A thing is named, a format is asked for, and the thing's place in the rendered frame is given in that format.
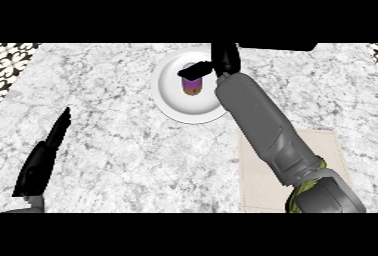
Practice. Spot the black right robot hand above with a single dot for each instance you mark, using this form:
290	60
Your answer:
226	61

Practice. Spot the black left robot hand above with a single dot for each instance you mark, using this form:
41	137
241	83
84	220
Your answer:
38	163

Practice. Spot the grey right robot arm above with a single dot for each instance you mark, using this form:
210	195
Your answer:
260	123

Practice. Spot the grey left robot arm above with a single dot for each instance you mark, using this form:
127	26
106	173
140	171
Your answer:
30	205

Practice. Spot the purple can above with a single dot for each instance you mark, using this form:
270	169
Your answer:
192	86

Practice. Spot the white round plate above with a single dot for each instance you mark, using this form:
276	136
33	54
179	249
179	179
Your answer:
192	107

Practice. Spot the beige placemat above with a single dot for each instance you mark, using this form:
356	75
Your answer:
257	181

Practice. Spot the black appliance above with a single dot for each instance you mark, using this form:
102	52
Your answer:
275	46

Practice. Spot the yellow-green object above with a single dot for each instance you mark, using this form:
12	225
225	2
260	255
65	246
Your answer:
300	190

